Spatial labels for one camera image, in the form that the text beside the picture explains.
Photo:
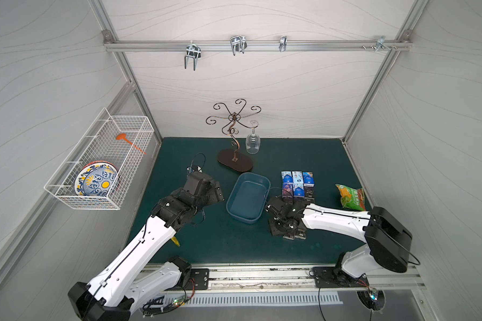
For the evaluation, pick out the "metal hook centre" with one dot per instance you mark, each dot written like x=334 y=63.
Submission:
x=238 y=44

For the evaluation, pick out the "blue pocket tissue pack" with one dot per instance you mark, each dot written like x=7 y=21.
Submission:
x=308 y=179

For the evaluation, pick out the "metal scroll cup stand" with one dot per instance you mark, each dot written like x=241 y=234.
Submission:
x=233 y=158

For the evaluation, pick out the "metal hook right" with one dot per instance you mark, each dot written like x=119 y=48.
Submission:
x=380 y=45

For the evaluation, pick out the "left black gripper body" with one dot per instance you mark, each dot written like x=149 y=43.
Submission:
x=215 y=192

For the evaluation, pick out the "white vent strip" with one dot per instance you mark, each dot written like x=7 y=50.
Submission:
x=263 y=299

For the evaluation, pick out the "teal plastic storage box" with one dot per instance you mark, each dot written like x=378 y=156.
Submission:
x=248 y=197

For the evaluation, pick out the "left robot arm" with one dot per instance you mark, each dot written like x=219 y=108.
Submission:
x=117 y=291

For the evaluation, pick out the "yellow banana toy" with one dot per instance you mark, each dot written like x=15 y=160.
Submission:
x=175 y=241

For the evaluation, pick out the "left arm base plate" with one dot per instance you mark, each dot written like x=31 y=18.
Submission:
x=195 y=278

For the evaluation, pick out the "dark blue tissue pack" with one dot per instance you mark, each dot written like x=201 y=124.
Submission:
x=287 y=190

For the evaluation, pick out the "light blue tissue pack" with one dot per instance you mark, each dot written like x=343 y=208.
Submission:
x=297 y=177

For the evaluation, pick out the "blue yellow patterned plate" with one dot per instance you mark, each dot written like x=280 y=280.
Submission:
x=96 y=179

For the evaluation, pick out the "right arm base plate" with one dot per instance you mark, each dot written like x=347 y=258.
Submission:
x=331 y=277

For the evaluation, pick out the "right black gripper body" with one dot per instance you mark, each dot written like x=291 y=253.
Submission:
x=276 y=217

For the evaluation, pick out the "metal hook left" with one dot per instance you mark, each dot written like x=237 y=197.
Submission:
x=193 y=54

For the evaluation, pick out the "metal hook small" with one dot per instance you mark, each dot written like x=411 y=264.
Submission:
x=282 y=44

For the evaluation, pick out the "green snack bag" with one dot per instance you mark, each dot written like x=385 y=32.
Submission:
x=351 y=198

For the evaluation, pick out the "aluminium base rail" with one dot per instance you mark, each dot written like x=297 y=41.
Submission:
x=269 y=277

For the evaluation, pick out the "aluminium top rail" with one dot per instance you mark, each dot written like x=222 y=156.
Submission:
x=253 y=46

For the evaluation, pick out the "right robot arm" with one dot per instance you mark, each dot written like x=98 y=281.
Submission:
x=386 y=243

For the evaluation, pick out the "white wire basket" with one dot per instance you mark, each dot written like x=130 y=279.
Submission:
x=99 y=144

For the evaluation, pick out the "blue white tissue pack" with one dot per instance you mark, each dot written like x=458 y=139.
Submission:
x=287 y=177

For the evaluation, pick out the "orange plastic spoon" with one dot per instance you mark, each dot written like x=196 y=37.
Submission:
x=123 y=136

